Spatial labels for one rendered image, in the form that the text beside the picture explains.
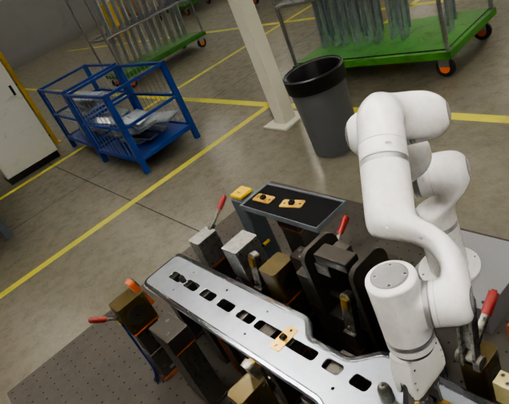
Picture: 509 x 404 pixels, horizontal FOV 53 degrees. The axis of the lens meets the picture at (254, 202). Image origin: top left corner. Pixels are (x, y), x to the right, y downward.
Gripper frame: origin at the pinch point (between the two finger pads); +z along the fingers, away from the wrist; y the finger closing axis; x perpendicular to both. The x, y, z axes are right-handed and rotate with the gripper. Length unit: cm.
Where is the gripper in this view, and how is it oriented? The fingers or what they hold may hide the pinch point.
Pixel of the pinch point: (429, 396)
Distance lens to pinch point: 107.7
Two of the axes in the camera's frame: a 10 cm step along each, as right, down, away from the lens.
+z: 3.7, 8.0, 4.8
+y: -6.9, 5.8, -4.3
